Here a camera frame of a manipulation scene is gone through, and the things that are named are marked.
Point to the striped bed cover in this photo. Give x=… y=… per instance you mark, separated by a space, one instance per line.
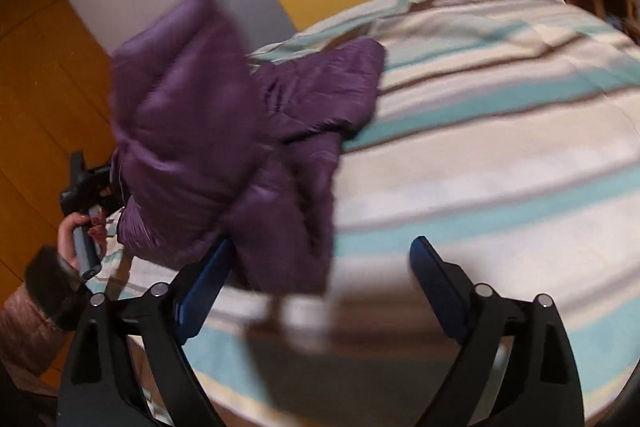
x=475 y=132

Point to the purple down jacket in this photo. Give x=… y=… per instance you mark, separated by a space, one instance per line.
x=190 y=132

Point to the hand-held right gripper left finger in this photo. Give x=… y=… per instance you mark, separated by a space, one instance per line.
x=205 y=297

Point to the person's left hand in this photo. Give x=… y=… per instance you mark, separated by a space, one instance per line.
x=66 y=239

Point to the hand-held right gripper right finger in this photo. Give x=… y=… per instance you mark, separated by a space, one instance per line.
x=437 y=287

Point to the person's left forearm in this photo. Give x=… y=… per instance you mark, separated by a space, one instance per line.
x=50 y=287

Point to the wooden wardrobe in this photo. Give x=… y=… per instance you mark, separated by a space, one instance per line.
x=45 y=82

